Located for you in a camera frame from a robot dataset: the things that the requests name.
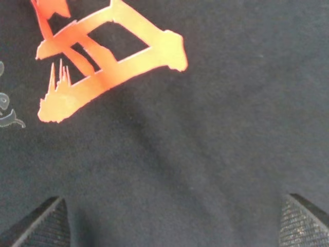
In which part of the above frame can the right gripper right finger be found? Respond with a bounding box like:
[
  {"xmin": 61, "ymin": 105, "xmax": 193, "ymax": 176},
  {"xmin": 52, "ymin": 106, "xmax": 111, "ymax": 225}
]
[{"xmin": 279, "ymin": 193, "xmax": 328, "ymax": 247}]

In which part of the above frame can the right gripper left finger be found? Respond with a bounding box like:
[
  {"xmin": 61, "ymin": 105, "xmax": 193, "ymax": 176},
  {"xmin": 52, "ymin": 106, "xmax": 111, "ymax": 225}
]
[{"xmin": 1, "ymin": 196, "xmax": 71, "ymax": 246}]

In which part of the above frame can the black printed t-shirt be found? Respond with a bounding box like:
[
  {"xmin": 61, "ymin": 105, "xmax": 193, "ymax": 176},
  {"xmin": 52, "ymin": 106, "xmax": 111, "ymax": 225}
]
[{"xmin": 1, "ymin": 1, "xmax": 328, "ymax": 246}]

